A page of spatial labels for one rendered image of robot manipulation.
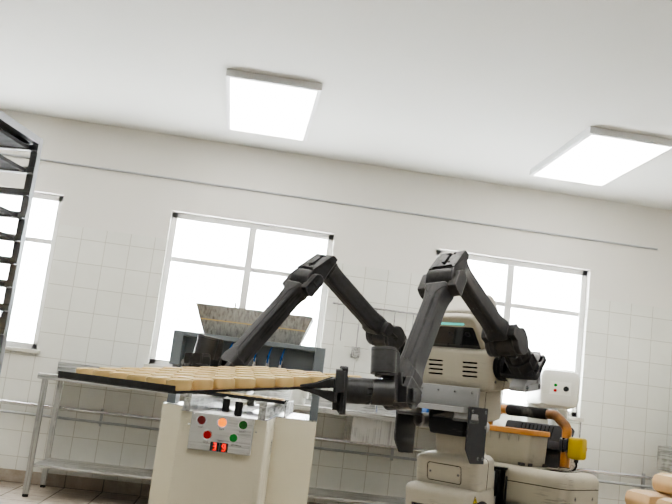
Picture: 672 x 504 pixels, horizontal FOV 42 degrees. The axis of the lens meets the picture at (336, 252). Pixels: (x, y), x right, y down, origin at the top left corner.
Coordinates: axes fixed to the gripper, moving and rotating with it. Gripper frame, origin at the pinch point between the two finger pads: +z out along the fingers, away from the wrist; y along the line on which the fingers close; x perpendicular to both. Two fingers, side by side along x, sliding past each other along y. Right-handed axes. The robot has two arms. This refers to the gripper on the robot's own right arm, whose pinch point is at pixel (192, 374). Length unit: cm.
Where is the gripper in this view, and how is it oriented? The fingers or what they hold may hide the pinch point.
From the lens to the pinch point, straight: 219.9
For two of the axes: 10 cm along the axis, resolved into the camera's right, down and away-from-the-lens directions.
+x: 10.0, 0.7, 0.5
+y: 0.6, -9.9, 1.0
